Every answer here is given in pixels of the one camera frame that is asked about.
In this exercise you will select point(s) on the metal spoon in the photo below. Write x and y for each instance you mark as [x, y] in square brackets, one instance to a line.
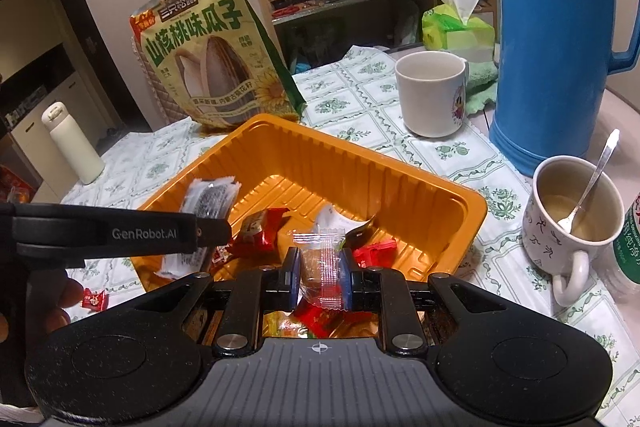
[595, 177]

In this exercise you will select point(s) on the blue plastic pitcher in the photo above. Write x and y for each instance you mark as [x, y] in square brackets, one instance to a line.
[550, 32]

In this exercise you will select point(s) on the patterned white mug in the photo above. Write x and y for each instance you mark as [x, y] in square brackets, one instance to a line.
[550, 249]

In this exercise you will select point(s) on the green tissue pack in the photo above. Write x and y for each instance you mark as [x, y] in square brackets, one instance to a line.
[450, 32]

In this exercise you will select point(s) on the green label plastic bottle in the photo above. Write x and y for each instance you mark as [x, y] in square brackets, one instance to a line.
[631, 247]

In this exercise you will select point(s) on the brown cake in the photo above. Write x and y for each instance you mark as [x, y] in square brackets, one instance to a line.
[320, 272]

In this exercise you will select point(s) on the white cup with cartoon print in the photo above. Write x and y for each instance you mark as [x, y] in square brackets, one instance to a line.
[430, 99]

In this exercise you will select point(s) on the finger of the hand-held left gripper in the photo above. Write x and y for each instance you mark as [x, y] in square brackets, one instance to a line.
[125, 232]

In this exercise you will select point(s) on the white thermos bottle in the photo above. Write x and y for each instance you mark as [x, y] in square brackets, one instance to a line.
[75, 147]

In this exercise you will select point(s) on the orange plastic tray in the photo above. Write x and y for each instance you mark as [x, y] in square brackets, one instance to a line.
[300, 157]

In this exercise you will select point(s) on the small red candy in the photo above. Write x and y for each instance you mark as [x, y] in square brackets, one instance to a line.
[95, 285]

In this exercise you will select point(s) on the red snack packet gold picture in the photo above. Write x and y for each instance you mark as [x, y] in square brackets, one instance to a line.
[257, 232]

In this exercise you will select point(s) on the person's left hand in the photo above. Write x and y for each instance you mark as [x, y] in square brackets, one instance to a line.
[62, 287]

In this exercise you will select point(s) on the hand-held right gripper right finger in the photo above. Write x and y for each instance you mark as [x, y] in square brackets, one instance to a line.
[347, 277]

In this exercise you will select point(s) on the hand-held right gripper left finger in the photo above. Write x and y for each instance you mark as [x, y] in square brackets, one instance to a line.
[292, 274]

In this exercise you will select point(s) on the green towel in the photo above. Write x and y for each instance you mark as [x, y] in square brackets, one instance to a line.
[482, 82]

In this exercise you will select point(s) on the large sunflower seed bag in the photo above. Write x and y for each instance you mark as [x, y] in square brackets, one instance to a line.
[210, 57]

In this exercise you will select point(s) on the wooden shelf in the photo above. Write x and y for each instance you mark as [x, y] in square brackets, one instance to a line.
[350, 4]

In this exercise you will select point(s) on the dark snack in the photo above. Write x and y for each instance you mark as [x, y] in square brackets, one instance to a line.
[210, 199]

